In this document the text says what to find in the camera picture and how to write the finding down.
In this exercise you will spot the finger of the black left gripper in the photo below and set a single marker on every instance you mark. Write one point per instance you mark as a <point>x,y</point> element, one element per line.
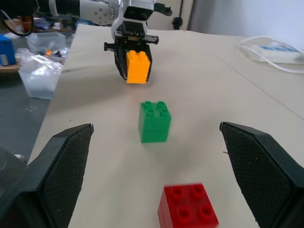
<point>120,61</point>
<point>148,49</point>

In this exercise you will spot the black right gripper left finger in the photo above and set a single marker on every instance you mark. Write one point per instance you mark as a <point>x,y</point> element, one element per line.
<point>61,166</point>

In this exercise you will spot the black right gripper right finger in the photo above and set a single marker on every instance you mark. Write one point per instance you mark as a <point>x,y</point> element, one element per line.
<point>261,171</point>

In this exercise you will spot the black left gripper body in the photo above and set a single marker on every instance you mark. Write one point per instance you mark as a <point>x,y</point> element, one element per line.
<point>129,29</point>

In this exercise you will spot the orange toy brick cube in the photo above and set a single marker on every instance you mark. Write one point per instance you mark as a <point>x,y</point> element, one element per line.
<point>137,69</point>

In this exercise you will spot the green toy brick cube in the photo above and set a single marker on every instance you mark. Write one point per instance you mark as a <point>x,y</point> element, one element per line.
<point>154,123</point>

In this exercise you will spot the clear plastic storage box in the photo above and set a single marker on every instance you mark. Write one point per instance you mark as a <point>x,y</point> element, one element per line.
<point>48,41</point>

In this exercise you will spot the red toy brick cube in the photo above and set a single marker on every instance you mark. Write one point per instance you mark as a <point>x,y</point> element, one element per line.
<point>187,209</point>

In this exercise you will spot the clear plastic tub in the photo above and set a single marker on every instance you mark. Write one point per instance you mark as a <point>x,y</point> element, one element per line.
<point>39,78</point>

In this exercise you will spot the blue box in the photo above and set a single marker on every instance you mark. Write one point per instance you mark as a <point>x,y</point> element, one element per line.
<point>7,51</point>

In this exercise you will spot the white power strip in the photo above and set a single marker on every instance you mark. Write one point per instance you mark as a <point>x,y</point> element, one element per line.
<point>273,51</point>

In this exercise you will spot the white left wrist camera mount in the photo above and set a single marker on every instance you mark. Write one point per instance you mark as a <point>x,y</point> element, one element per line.
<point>118,23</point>

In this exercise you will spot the black wall plug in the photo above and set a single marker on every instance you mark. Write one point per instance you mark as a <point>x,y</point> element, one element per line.
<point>177,23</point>

